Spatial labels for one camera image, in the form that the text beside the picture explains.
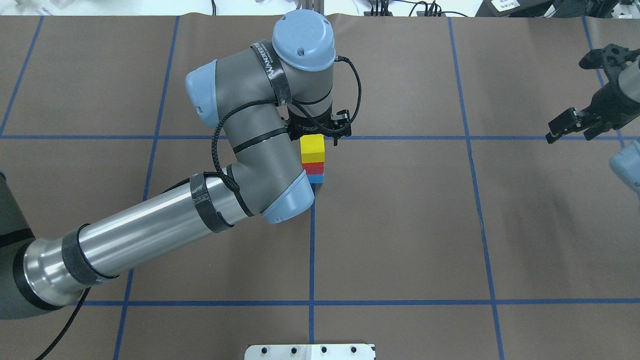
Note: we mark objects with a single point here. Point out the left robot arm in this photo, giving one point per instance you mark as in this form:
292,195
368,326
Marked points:
257,101

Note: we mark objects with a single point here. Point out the blue wooden block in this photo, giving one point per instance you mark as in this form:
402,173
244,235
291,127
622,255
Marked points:
315,179

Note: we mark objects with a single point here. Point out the brown paper table cover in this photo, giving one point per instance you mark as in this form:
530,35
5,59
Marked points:
446,227

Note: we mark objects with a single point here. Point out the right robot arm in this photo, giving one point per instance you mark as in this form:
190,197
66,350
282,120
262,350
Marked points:
625,163

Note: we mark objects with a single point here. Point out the red wooden block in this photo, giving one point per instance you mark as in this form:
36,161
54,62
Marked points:
314,168

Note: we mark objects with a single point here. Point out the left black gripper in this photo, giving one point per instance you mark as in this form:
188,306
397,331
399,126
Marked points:
303,128

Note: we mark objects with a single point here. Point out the white mounting plate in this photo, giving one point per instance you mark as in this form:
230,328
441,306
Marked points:
323,351

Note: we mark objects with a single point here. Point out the yellow wooden block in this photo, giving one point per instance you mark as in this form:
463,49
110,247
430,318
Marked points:
312,148

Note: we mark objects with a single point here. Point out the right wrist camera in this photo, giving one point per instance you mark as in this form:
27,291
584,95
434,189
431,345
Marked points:
610,57

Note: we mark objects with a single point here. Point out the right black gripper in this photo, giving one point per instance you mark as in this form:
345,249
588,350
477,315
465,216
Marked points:
614,101

